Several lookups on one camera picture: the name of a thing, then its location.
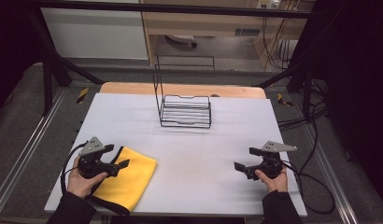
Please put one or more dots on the person's left hand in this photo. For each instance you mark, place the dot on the person's left hand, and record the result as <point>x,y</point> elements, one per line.
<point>80,186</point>

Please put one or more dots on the white cabinet panel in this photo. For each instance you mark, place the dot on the white cabinet panel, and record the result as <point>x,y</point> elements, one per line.
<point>96,34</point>

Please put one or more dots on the white power strip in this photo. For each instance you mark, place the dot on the white power strip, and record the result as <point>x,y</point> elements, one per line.
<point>269,3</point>

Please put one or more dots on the yellow black hazard tape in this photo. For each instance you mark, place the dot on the yellow black hazard tape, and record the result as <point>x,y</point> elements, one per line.
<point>284,100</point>
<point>82,95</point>

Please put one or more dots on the white chair base with caster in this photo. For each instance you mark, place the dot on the white chair base with caster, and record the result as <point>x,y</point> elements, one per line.
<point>181,39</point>

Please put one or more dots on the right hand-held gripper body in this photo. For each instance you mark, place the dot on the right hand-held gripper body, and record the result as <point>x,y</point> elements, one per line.
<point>272,165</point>

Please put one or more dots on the black curtain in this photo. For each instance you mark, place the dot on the black curtain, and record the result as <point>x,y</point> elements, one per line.
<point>12,46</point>
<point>357,93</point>

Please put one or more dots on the black metal frame bar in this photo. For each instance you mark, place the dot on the black metal frame bar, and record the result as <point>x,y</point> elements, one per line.
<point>180,8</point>

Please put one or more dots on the yellow cloth with black trim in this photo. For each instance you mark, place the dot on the yellow cloth with black trim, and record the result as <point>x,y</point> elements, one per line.
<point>133,180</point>

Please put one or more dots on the white table mat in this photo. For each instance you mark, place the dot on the white table mat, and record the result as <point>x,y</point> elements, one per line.
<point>192,155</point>

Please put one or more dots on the wooden desk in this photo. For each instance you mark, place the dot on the wooden desk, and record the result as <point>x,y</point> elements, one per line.
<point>211,23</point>

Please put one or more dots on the aluminium floor rail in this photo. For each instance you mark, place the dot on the aluminium floor rail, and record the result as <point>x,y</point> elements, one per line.
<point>27,155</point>
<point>333,180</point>

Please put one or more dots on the black metal frame leg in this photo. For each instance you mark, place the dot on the black metal frame leg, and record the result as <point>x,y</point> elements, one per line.
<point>48,71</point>
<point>306,84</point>

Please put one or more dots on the person's right hand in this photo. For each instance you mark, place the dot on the person's right hand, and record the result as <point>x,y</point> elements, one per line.
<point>277,184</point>

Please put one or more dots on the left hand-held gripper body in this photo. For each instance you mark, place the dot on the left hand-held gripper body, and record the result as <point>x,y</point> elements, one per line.
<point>90,165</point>

